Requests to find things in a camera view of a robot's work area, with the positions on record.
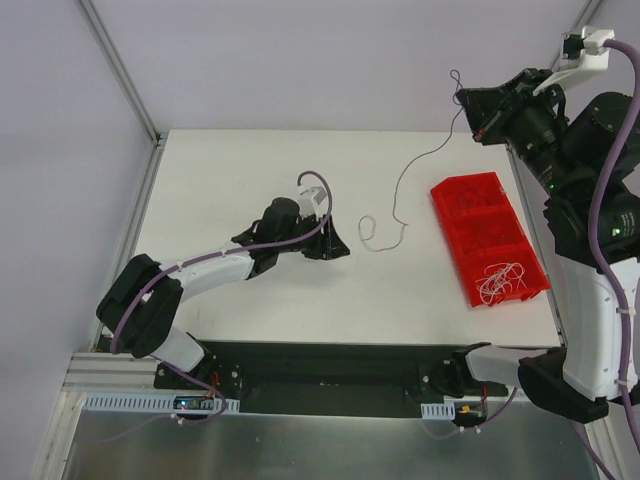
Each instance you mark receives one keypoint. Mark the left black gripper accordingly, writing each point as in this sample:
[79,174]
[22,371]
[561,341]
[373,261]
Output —
[320,239]

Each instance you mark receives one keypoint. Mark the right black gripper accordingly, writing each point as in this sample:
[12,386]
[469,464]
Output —
[498,111]

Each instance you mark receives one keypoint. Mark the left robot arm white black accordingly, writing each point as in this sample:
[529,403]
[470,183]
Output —
[140,307]

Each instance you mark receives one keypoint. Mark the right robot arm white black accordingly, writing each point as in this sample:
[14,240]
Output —
[581,164]

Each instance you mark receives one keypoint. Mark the red plastic compartment bin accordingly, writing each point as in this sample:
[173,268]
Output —
[491,253]

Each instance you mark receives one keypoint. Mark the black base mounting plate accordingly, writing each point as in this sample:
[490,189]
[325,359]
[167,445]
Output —
[384,381]

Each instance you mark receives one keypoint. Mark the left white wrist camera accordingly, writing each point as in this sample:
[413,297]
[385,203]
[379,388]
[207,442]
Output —
[310,200]

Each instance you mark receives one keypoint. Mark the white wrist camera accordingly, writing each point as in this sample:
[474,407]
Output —
[583,56]
[310,200]

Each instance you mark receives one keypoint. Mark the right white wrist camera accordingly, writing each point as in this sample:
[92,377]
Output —
[583,56]

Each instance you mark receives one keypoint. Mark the right white cable duct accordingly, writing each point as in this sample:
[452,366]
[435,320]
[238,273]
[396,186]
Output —
[445,411]

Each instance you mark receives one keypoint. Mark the white cable duct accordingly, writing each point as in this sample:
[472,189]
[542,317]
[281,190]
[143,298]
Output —
[445,411]
[159,403]

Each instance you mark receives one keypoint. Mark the left white cable duct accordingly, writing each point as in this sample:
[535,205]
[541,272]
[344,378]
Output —
[159,403]

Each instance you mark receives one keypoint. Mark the left aluminium frame post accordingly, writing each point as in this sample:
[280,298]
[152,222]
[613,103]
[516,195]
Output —
[109,50]

